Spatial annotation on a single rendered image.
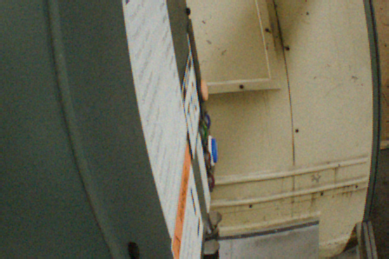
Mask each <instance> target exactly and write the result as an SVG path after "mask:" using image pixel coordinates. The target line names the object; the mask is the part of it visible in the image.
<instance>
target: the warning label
mask: <svg viewBox="0 0 389 259"><path fill-rule="evenodd" d="M178 192H179V196H178V202H177V207H176V212H175V226H174V232H173V236H172V237H173V241H172V246H171V250H172V253H173V256H174V259H200V253H201V237H202V223H201V211H200V206H199V203H198V198H197V194H196V188H195V180H194V175H193V171H192V166H191V161H190V156H189V151H188V142H187V141H186V144H185V150H184V157H183V163H182V169H181V180H180V186H179V191H178Z"/></svg>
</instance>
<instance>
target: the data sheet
mask: <svg viewBox="0 0 389 259"><path fill-rule="evenodd" d="M122 2H123V11H124V16H125V18H124V19H125V25H126V28H127V29H126V31H127V38H128V44H129V54H130V60H131V64H132V65H131V68H132V71H133V78H134V82H135V93H136V96H137V101H138V105H139V106H138V109H139V112H140V116H141V120H142V127H143V132H144V136H145V140H146V144H147V148H148V155H149V159H150V163H151V167H152V171H153V175H154V179H155V186H156V189H157V190H158V193H159V197H160V201H161V205H162V211H163V215H164V218H165V221H166V224H167V226H168V231H169V234H170V237H171V238H173V237H172V234H173V229H174V224H175V209H176V204H177V198H178V194H179V192H178V188H179V182H180V176H181V166H182V159H183V153H184V147H185V142H186V135H187V124H186V118H185V114H184V109H183V103H182V99H181V89H180V85H179V80H178V75H177V66H176V61H175V53H174V49H173V41H172V37H171V32H170V24H169V20H168V10H167V6H166V0H122Z"/></svg>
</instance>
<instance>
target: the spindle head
mask: <svg viewBox="0 0 389 259"><path fill-rule="evenodd" d="M166 6H167V10H168V20H169V24H170V32H171V37H172V41H173V49H174V53H175V61H176V66H177V75H178V80H179V85H180V88H181V85H182V79H183V75H184V70H185V66H186V61H187V57H188V53H190V48H189V44H188V32H187V28H188V23H189V16H190V13H191V9H190V8H189V7H187V3H186V0H166ZM124 18H125V16H124V11H123V2H122V0H0V259H174V256H173V253H172V250H171V246H172V241H173V238H171V237H170V234H169V231H168V226H167V224H166V221H165V218H164V215H163V211H162V205H161V201H160V197H159V193H158V190H157V189H156V186H155V179H154V175H153V171H152V167H151V163H150V159H149V155H148V148H147V144H146V140H145V136H144V132H143V127H142V120H141V116H140V112H139V109H138V106H139V105H138V101H137V96H136V93H135V82H134V78H133V71H132V68H131V65H132V64H131V60H130V54H129V44H128V38H127V31H126V29H127V28H126V25H125V19H124ZM200 120H201V110H200V112H199V120H198V127H197V135H196V143H195V150H194V160H192V156H191V151H190V146H189V140H188V132H187V135H186V141H187V142H188V151H189V156H190V161H191V166H192V171H193V175H194V184H195V188H196V194H197V198H198V203H199V206H200V211H201V223H202V237H201V253H200V259H203V258H204V249H205V239H206V228H207V218H208V212H207V207H206V198H205V194H204V188H203V184H202V179H201V170H200V165H199V160H198V155H197V149H196V147H197V139H198V133H199V134H200V132H199V121H200Z"/></svg>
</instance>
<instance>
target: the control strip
mask: <svg viewBox="0 0 389 259"><path fill-rule="evenodd" d="M187 32H188V42H189V47H190V52H191V57H192V61H193V66H194V76H195V81H196V88H197V94H198V99H199V104H200V110H201V120H200V121H199V132H200V138H201V144H202V145H204V147H203V158H204V163H205V169H206V170H208V187H209V191H210V192H212V191H213V187H212V182H211V172H213V174H214V163H213V159H212V162H211V165H210V166H208V149H209V151H210V152H211V138H212V137H211V135H210V129H208V122H207V113H208V111H207V107H206V102H205V101H204V100H203V96H202V89H201V79H202V77H201V70H200V65H199V59H198V54H197V49H196V44H195V35H194V31H193V26H192V22H191V19H189V23H188V28H187ZM204 123H205V125H206V126H207V129H208V138H207V141H206V142H205V140H204V135H203V124H204ZM205 144H206V145H205Z"/></svg>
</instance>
